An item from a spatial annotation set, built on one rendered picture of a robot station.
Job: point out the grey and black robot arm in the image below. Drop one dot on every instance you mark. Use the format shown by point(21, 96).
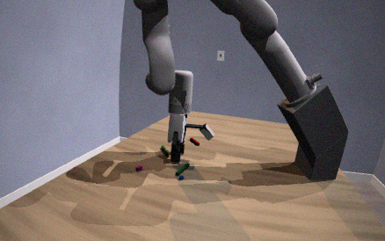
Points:
point(257, 21)

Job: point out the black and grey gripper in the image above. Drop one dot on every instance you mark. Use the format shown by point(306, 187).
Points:
point(177, 131)

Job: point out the green rod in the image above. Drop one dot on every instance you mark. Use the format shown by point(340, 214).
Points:
point(182, 169)
point(164, 151)

